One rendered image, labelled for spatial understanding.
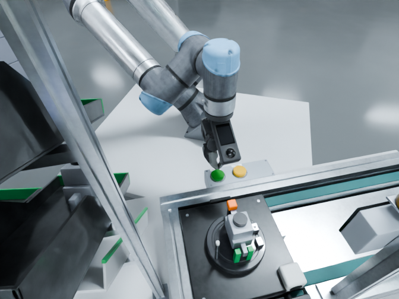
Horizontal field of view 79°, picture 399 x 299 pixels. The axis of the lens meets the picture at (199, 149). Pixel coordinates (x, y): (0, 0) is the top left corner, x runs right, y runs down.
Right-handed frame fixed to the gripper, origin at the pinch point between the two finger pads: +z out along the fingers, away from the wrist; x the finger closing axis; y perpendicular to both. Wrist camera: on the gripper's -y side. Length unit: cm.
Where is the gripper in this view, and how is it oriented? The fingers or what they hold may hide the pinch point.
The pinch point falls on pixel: (218, 168)
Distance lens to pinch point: 71.8
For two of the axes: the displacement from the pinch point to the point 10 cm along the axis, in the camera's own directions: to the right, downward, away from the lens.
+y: -2.1, -7.0, 6.8
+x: -9.8, 1.6, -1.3
